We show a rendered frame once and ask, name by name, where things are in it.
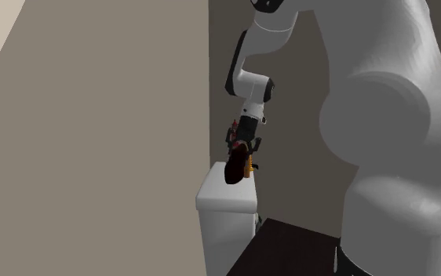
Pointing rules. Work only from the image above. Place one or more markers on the red slender object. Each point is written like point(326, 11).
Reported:
point(234, 126)

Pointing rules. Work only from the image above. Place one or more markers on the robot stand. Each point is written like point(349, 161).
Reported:
point(289, 252)

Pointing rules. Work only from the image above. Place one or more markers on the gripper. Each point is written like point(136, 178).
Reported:
point(248, 129)

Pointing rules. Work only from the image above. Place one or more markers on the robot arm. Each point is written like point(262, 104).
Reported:
point(388, 153)

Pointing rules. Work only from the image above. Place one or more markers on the golden yellow bottle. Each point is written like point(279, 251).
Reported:
point(248, 168)

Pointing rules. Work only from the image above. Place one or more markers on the dark red oval object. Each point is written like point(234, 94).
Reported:
point(236, 166)

